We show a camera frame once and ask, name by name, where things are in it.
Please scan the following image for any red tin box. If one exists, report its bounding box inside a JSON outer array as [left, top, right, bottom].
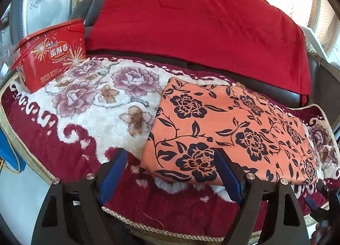
[[11, 18, 89, 94]]

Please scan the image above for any black leather sofa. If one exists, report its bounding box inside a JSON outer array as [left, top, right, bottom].
[[68, 0, 320, 109]]

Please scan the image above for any white plastic chair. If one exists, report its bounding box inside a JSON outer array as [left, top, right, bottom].
[[300, 24, 330, 60]]

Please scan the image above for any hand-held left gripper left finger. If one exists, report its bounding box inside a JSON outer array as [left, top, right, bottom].
[[34, 148, 128, 245]]

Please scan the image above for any floral plush sofa cover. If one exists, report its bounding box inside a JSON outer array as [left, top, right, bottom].
[[0, 55, 340, 238]]

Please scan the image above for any blue bag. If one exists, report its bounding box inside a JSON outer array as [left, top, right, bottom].
[[0, 127, 27, 174]]

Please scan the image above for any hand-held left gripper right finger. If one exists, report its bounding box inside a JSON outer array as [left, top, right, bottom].
[[212, 148, 311, 245]]

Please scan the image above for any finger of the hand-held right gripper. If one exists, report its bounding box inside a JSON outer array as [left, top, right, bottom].
[[305, 181, 340, 217]]

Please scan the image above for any red blanket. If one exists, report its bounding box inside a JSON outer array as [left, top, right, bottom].
[[85, 0, 313, 97]]

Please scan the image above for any orange floral blouse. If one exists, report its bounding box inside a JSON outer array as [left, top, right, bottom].
[[139, 77, 319, 186]]

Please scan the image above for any white appliance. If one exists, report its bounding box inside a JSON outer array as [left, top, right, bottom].
[[7, 0, 78, 49]]

